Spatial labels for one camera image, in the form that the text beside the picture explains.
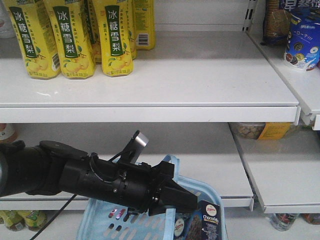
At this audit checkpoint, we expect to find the white shelf board upper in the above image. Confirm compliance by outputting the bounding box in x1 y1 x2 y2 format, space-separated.
0 31 301 123

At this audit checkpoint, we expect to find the dark blue Chocofitos cookie box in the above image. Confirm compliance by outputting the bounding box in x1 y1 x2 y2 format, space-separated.
184 200 222 240

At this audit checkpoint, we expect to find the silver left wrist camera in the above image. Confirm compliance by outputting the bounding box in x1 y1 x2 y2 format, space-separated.
120 130 149 164

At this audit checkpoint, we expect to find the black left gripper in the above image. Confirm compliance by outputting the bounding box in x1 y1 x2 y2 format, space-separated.
59 154 198 216

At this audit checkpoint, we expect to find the yellow snack package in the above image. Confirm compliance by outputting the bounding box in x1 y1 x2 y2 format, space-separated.
229 121 292 141

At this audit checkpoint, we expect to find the yellow pear drink bottle left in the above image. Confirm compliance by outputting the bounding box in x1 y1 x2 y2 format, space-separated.
3 0 61 80

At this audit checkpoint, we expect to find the light blue plastic basket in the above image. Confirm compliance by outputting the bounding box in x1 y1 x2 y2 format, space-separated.
76 154 228 240

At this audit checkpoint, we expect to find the blue cookie cup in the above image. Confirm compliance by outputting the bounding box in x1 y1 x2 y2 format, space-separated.
283 7 320 72

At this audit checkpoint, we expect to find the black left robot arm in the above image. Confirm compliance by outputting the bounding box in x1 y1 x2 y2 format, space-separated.
0 140 198 216

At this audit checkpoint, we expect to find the yellow pear drink bottle right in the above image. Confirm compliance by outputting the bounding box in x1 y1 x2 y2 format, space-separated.
93 0 134 77

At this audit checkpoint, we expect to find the yellow pear drink bottle middle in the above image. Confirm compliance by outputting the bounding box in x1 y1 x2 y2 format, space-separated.
44 0 96 79

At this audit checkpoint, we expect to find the yellow pear drink bottle rear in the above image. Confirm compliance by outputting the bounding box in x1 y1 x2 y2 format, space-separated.
133 0 156 50

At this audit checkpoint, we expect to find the brown biscuit packet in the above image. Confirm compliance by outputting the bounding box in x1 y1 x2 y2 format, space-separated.
262 0 292 46

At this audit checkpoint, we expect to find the yellow pear drink bottle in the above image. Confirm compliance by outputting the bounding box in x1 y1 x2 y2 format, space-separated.
3 0 61 80
133 0 156 50
44 0 96 79
93 0 134 77

